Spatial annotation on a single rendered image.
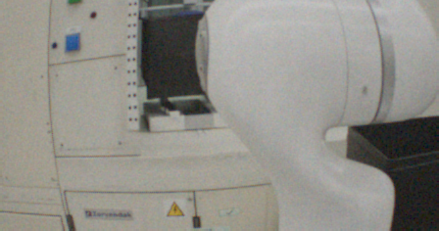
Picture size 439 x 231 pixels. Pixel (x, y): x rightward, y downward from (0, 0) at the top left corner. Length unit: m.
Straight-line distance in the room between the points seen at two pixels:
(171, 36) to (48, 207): 0.50
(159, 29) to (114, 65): 0.22
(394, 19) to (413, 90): 0.06
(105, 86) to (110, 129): 0.08
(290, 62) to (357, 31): 0.06
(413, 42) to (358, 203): 0.14
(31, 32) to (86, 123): 0.24
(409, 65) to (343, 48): 0.07
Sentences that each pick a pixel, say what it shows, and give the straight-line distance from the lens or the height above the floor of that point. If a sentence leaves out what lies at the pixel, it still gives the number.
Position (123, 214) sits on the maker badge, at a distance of 1.24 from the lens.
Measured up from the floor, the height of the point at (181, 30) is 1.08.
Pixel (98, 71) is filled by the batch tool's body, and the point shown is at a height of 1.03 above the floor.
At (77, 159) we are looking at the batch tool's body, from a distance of 1.20.
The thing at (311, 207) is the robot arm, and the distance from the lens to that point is 0.48.
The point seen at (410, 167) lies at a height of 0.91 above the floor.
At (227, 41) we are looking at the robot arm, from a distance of 0.45.
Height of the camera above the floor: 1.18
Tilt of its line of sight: 11 degrees down
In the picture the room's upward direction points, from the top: 2 degrees counter-clockwise
